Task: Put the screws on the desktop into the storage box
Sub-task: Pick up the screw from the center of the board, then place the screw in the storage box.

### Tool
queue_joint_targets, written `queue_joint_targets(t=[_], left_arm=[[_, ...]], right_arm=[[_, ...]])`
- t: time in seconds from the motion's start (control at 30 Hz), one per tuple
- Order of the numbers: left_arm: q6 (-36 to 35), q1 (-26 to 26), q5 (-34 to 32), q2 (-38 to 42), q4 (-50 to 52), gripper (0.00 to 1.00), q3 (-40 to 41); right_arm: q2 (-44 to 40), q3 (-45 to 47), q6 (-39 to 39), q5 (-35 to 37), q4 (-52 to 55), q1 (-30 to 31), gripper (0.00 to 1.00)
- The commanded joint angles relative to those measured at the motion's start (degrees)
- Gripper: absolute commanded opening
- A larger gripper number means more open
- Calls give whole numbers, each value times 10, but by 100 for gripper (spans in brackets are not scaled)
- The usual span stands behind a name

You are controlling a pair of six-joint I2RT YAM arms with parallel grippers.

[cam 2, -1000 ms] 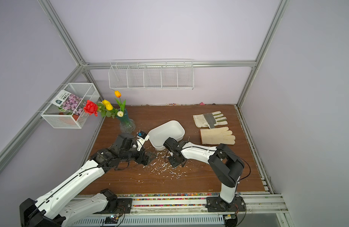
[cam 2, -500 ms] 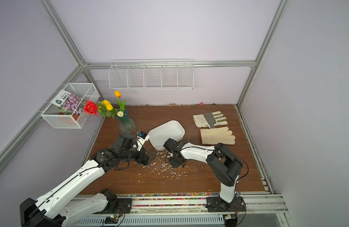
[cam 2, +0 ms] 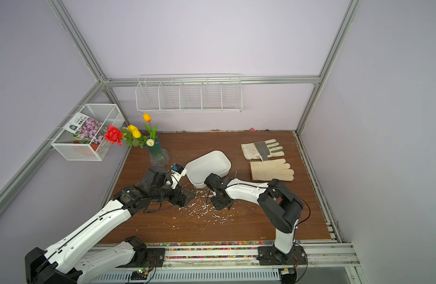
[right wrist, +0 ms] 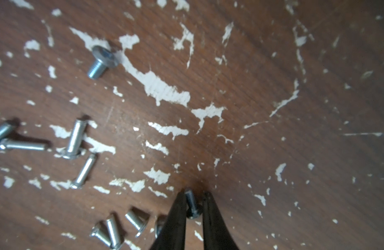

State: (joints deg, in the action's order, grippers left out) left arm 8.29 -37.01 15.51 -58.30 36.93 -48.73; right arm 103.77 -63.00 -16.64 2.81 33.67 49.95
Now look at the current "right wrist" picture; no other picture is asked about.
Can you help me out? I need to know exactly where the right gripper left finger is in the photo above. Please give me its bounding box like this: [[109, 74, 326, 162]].
[[150, 191, 187, 250]]

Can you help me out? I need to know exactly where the silver long screw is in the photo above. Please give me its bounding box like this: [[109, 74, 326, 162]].
[[61, 119, 88, 160], [0, 139, 49, 151], [71, 154, 98, 189]]

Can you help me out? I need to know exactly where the silver pan head screw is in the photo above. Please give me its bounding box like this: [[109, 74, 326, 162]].
[[87, 45, 119, 80]]

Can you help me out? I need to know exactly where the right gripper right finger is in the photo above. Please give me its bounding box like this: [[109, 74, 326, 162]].
[[202, 191, 239, 250]]

